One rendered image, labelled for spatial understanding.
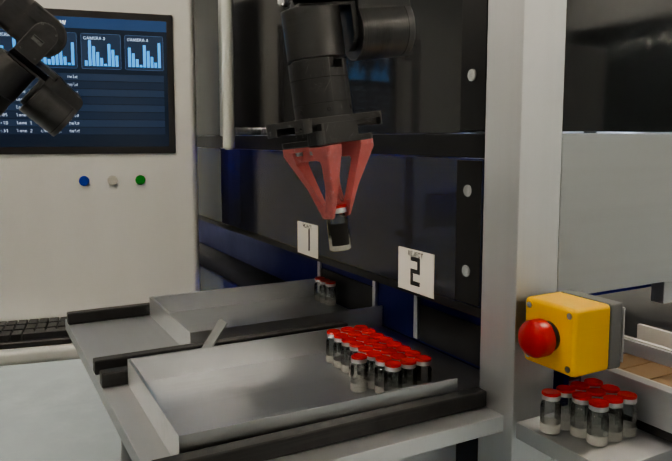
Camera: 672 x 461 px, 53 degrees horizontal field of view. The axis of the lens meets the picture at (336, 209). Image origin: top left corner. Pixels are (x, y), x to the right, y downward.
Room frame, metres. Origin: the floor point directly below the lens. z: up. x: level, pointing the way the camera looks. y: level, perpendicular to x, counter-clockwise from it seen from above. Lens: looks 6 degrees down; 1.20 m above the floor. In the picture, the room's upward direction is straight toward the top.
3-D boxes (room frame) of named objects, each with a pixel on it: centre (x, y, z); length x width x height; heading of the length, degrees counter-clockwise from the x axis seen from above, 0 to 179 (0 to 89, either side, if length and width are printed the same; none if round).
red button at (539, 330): (0.69, -0.22, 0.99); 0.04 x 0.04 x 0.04; 29
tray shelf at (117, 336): (0.99, 0.11, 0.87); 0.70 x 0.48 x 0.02; 29
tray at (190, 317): (1.17, 0.13, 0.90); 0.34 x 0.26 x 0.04; 119
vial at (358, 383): (0.83, -0.03, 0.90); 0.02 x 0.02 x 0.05
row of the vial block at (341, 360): (0.87, -0.03, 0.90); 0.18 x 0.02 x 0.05; 28
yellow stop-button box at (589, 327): (0.71, -0.26, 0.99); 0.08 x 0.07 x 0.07; 119
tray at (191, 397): (0.82, 0.06, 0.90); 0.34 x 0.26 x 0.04; 118
